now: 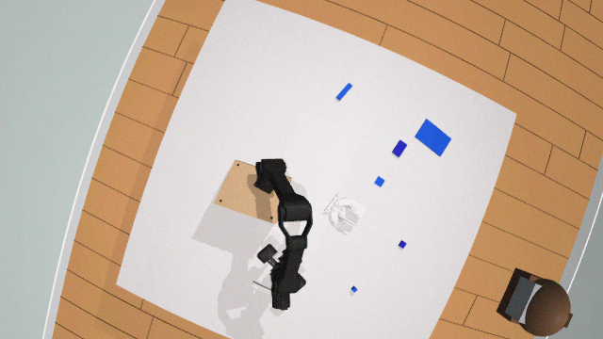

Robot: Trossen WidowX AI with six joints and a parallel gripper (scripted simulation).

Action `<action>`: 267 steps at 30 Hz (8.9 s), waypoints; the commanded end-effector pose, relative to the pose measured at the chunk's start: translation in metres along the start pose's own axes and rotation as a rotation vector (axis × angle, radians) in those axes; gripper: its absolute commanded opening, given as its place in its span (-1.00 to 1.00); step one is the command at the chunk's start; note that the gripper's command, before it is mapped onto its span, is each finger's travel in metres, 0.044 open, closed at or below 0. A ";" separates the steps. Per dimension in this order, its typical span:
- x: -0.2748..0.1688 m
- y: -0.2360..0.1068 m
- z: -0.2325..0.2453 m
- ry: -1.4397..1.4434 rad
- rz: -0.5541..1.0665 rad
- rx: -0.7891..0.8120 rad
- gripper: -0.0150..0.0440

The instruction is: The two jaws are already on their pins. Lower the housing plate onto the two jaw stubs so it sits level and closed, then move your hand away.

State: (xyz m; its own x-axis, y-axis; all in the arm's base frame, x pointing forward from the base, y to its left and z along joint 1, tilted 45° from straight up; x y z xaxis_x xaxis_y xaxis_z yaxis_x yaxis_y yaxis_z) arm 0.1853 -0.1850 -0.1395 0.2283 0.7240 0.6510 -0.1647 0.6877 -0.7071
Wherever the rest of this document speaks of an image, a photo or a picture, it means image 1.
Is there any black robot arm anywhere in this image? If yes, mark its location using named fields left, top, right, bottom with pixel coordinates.
left=253, top=159, right=313, bottom=311

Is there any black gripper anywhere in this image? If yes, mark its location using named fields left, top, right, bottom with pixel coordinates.
left=256, top=244, right=306, bottom=291

